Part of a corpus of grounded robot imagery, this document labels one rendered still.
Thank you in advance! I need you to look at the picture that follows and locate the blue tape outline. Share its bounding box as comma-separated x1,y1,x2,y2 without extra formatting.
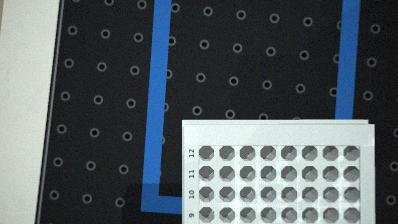
141,0,360,214

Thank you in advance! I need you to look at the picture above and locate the white well plate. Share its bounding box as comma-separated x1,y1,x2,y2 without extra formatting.
182,120,375,224

